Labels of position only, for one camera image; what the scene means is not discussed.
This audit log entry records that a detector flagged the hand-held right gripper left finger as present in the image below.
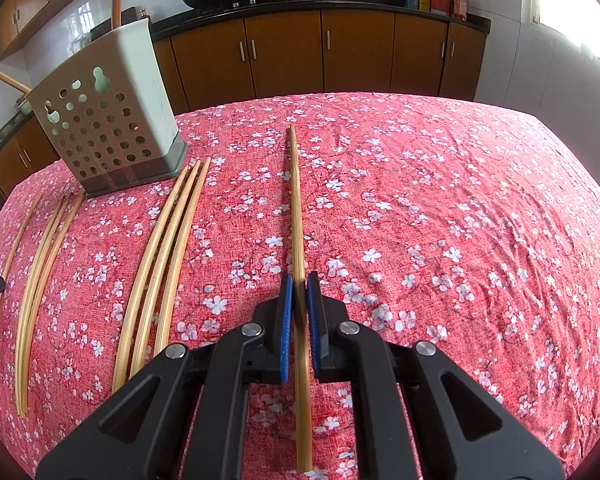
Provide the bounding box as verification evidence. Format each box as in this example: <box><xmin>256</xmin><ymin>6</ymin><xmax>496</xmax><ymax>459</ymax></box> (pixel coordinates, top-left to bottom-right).
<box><xmin>34</xmin><ymin>274</ymin><xmax>296</xmax><ymax>480</ymax></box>

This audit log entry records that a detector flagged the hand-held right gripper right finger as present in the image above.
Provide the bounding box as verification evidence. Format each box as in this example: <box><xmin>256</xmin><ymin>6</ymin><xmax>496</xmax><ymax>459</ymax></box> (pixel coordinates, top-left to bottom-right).
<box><xmin>306</xmin><ymin>271</ymin><xmax>567</xmax><ymax>480</ymax></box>

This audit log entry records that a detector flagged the grey perforated chopstick holder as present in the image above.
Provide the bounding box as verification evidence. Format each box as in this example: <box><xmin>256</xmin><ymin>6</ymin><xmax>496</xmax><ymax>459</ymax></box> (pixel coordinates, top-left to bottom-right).
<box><xmin>30</xmin><ymin>17</ymin><xmax>190</xmax><ymax>198</ymax></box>

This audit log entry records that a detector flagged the brown wooden base cabinet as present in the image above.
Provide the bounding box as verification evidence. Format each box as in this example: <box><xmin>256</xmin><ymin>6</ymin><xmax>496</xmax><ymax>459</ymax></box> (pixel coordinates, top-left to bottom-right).
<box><xmin>152</xmin><ymin>7</ymin><xmax>486</xmax><ymax>116</ymax></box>
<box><xmin>0</xmin><ymin>115</ymin><xmax>61</xmax><ymax>223</ymax></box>

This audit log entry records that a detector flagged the red floral tablecloth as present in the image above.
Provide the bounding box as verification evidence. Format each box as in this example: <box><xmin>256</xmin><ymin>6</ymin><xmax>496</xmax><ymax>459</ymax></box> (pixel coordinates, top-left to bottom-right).
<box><xmin>0</xmin><ymin>91</ymin><xmax>600</xmax><ymax>480</ymax></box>

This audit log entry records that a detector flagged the dark cutting board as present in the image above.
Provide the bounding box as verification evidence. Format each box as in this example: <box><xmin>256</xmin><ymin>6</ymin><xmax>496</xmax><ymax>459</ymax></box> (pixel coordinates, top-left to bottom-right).
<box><xmin>90</xmin><ymin>7</ymin><xmax>153</xmax><ymax>43</ymax></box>

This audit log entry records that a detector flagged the black kitchen countertop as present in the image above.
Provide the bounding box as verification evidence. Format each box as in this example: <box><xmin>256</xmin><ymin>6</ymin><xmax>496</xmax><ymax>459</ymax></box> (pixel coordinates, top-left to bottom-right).
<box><xmin>0</xmin><ymin>0</ymin><xmax>492</xmax><ymax>173</ymax></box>

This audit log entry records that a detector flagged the gas stove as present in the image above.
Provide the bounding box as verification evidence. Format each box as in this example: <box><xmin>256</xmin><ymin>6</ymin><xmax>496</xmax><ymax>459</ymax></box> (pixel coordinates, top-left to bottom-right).
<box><xmin>195</xmin><ymin>0</ymin><xmax>306</xmax><ymax>13</ymax></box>

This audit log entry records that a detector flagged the brown wooden wall cabinet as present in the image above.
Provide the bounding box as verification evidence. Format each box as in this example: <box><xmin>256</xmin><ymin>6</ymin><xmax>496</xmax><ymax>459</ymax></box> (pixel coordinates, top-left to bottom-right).
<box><xmin>0</xmin><ymin>0</ymin><xmax>103</xmax><ymax>61</ymax></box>

